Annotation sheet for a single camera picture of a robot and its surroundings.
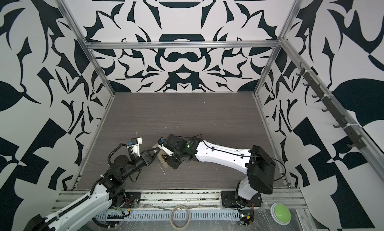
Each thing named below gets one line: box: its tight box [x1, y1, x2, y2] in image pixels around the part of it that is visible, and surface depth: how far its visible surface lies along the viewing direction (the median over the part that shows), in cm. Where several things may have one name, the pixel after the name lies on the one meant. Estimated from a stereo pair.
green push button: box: [270, 202, 292, 226], surface depth 71 cm
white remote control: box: [152, 143, 168, 168], surface depth 77 cm
